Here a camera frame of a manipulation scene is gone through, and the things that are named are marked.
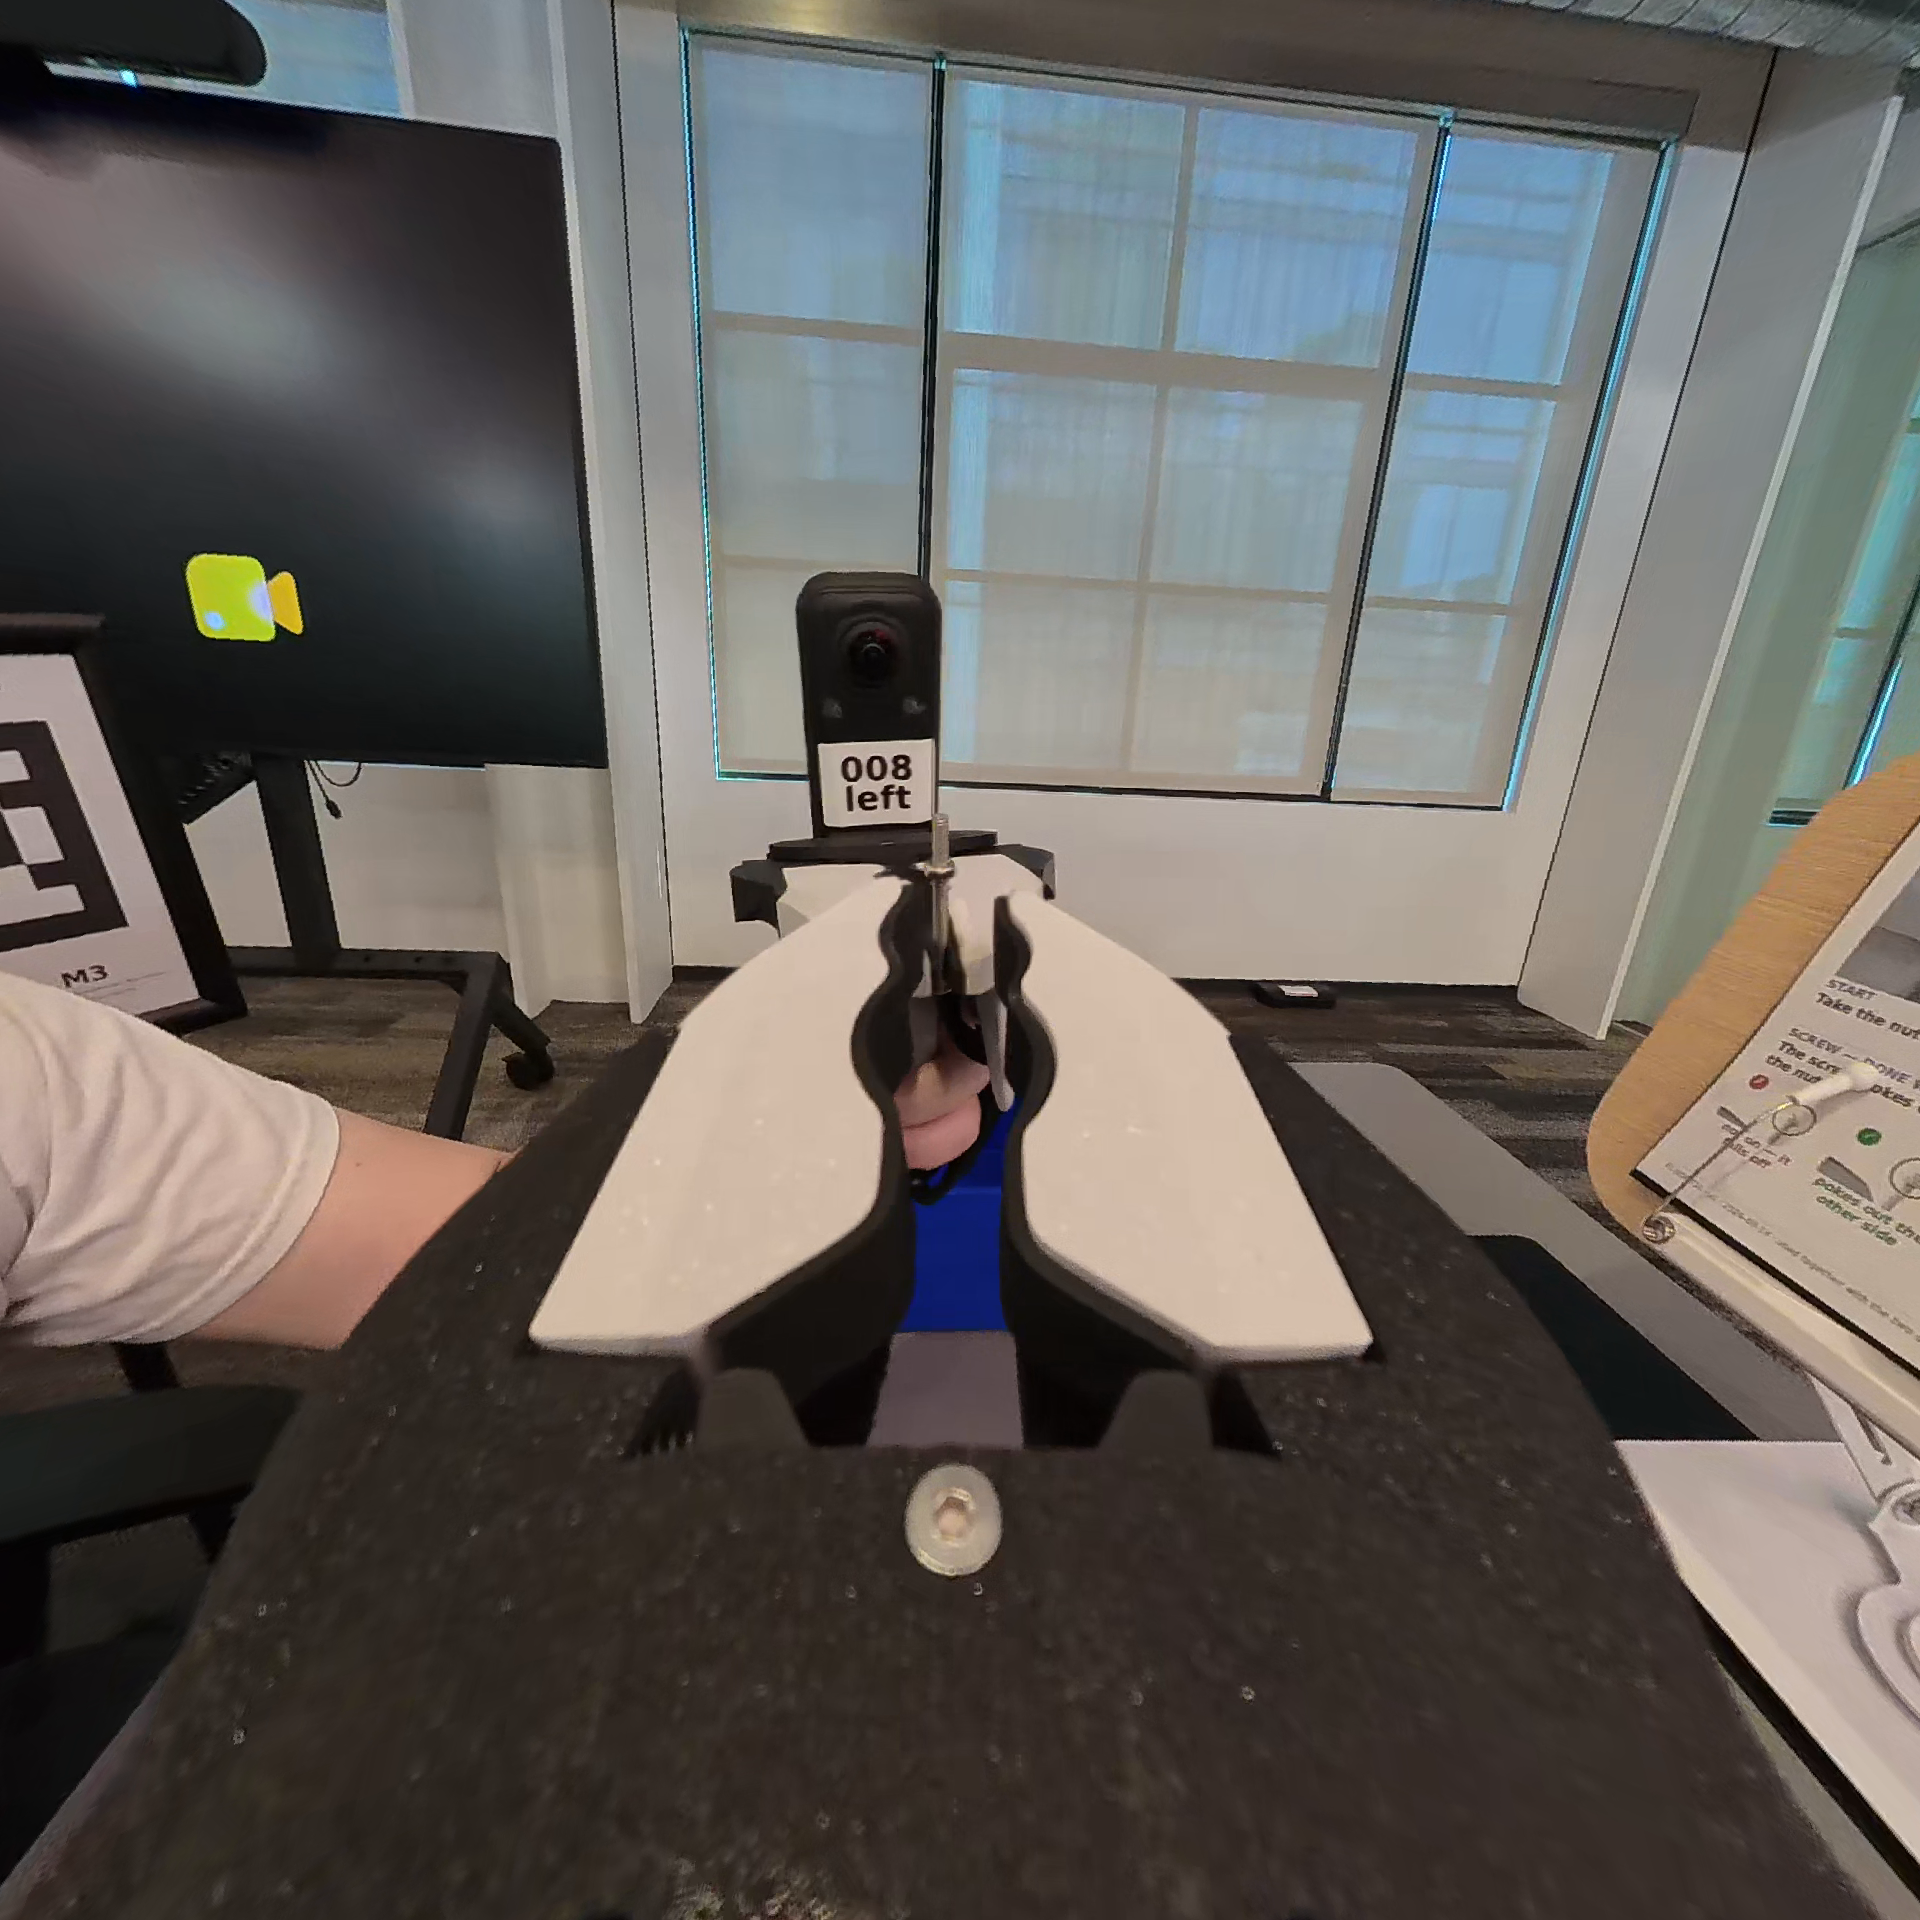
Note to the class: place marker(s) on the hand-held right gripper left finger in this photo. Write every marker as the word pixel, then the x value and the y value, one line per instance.
pixel 735 1171

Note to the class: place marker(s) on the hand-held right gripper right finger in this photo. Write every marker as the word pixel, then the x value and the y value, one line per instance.
pixel 1155 1184

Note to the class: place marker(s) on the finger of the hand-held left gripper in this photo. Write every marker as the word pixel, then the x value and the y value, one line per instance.
pixel 832 905
pixel 975 945

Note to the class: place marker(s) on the steel bolt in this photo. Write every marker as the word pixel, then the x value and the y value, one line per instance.
pixel 938 840

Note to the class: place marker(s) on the blue bin with divider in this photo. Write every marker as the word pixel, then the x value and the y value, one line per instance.
pixel 962 1260

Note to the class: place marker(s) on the person's left forearm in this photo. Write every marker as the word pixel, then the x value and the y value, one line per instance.
pixel 389 1214

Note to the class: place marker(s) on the person's left hand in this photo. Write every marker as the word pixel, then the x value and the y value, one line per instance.
pixel 943 1108

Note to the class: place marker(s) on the black monitor stand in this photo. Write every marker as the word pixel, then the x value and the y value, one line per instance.
pixel 293 868

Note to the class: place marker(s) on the wooden backing board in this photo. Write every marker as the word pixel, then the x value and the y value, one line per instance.
pixel 1694 1035

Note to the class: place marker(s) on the large black monitor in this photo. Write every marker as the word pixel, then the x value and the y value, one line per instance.
pixel 300 374

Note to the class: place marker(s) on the framed marker sign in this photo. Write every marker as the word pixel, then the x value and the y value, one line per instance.
pixel 135 901

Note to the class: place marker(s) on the white document stand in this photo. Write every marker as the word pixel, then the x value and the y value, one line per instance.
pixel 1756 1576

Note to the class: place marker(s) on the black video bar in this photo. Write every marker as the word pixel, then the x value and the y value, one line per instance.
pixel 135 44

